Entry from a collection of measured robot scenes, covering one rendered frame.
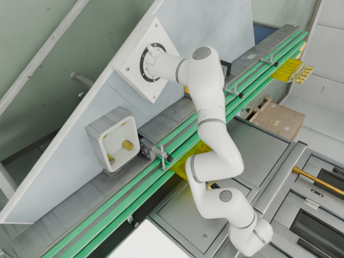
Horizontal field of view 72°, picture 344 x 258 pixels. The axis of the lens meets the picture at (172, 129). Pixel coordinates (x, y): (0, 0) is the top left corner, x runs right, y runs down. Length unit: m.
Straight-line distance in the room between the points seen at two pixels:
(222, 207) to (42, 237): 0.68
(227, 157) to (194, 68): 0.27
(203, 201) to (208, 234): 0.44
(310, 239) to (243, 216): 0.61
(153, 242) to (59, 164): 0.51
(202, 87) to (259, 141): 0.98
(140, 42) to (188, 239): 0.84
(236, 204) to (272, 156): 0.86
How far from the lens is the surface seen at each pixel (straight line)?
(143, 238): 1.15
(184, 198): 1.23
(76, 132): 0.95
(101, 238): 1.09
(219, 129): 0.66
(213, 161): 0.68
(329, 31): 6.86
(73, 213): 1.07
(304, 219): 1.36
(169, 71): 0.88
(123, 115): 0.96
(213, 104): 0.69
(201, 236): 1.15
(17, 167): 1.68
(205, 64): 0.71
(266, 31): 2.33
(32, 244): 1.08
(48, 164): 0.97
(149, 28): 0.95
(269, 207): 1.30
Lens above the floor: 1.46
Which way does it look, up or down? 30 degrees down
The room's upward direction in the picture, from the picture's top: 120 degrees clockwise
